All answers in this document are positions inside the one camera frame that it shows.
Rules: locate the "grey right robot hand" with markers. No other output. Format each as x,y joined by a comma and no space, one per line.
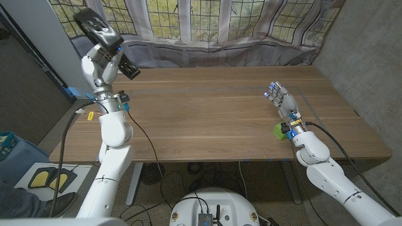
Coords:
287,102

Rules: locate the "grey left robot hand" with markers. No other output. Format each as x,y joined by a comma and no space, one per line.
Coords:
100,70

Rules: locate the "black half-moon tambourine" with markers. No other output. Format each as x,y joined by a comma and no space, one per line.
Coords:
100,29

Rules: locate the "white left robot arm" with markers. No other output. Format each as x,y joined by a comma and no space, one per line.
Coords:
113,150

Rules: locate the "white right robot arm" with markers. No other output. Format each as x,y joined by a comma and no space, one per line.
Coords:
339,182

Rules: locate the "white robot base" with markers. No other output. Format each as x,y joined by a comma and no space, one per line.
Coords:
216,201

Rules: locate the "green cube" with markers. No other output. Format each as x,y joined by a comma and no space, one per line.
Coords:
278,130

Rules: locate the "small blue object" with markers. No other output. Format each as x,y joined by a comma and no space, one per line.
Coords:
73,91

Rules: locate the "grey table leg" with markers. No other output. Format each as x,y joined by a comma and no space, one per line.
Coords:
292,185

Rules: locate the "white pedal platform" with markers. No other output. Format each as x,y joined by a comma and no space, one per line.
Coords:
86,175

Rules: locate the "printed window backdrop cloth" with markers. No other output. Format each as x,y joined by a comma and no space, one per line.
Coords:
204,31

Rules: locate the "blue upholstered seat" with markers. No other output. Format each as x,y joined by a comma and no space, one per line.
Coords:
28,160

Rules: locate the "round black floor fan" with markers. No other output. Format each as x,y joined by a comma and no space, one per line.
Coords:
152,173

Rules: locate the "white table leg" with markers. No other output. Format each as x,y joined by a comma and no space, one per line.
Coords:
134,183

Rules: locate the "yellow foot pedal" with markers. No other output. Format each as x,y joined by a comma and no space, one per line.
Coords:
61,182
39,179

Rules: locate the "teal basket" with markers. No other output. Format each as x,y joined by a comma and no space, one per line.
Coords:
6,144

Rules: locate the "black shoe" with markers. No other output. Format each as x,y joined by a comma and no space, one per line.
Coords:
61,204

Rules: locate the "grey computer module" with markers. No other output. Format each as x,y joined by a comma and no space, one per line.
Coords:
204,219

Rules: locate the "blue jeans leg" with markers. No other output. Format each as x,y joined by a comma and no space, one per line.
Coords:
19,201

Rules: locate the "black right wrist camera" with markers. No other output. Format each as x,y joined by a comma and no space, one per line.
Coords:
285,128

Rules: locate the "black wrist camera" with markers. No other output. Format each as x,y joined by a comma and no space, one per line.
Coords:
285,128
124,97

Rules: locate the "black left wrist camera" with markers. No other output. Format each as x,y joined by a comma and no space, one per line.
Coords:
124,97

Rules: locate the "white wall pillar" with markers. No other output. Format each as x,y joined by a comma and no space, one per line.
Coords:
37,31

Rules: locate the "perforated acoustic wall panel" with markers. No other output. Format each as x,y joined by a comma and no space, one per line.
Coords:
25,81

